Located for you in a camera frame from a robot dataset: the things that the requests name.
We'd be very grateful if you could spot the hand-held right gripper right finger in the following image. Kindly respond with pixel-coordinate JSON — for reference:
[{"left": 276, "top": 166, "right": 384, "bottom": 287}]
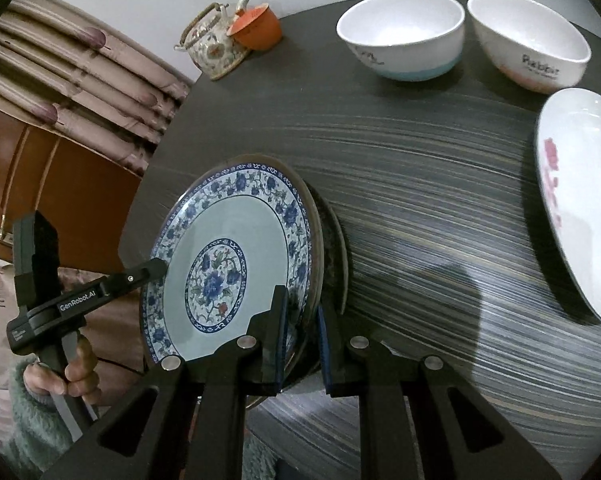
[{"left": 317, "top": 302, "right": 563, "bottom": 480}]

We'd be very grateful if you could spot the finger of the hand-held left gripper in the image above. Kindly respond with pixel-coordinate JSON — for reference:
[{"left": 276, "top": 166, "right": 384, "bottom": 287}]
[{"left": 105, "top": 257, "right": 167, "bottom": 297}]

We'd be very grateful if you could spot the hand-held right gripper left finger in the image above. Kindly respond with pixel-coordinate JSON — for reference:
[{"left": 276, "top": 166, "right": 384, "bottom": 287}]
[{"left": 40, "top": 285, "right": 288, "bottom": 480}]

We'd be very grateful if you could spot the blue floral porcelain plate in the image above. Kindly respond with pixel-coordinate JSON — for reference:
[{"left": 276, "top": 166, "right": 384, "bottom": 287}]
[{"left": 139, "top": 162, "right": 325, "bottom": 397}]

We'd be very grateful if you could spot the white plate with pink flowers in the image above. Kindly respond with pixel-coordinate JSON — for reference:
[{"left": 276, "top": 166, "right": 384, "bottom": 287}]
[{"left": 534, "top": 87, "right": 601, "bottom": 330}]

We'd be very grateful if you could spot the white bowl with blue base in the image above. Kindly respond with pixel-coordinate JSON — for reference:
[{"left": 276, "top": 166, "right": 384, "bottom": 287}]
[{"left": 336, "top": 0, "right": 466, "bottom": 82}]

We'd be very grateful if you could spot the white bowl with pink base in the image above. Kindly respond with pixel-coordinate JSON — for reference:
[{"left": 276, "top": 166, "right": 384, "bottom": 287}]
[{"left": 467, "top": 0, "right": 592, "bottom": 95}]

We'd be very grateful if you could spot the person's left forearm green sleeve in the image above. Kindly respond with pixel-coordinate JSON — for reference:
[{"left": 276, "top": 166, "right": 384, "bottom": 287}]
[{"left": 0, "top": 360, "right": 81, "bottom": 473}]

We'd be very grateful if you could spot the person's left hand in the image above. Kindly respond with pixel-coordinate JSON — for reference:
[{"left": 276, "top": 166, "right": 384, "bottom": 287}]
[{"left": 24, "top": 332, "right": 99, "bottom": 403}]

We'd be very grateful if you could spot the pale pink cloth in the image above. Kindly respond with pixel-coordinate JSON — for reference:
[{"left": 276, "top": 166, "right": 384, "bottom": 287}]
[{"left": 0, "top": 252, "right": 148, "bottom": 396}]

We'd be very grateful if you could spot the brown wooden cabinet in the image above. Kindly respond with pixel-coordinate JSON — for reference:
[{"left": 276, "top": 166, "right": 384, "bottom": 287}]
[{"left": 0, "top": 99, "right": 147, "bottom": 277}]

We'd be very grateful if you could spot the pink pleated curtain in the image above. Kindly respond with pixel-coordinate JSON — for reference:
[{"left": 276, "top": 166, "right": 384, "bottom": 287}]
[{"left": 0, "top": 0, "right": 192, "bottom": 179}]

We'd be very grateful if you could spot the floral ceramic teapot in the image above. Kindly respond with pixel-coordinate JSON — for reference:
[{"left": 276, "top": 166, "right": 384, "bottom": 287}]
[{"left": 174, "top": 2, "right": 254, "bottom": 82}]

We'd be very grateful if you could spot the orange lidded cup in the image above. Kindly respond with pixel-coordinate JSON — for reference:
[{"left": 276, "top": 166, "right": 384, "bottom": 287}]
[{"left": 226, "top": 0, "right": 284, "bottom": 53}]

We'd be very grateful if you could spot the black cable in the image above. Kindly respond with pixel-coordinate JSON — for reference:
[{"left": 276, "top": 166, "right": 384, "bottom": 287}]
[{"left": 96, "top": 358, "right": 147, "bottom": 376}]

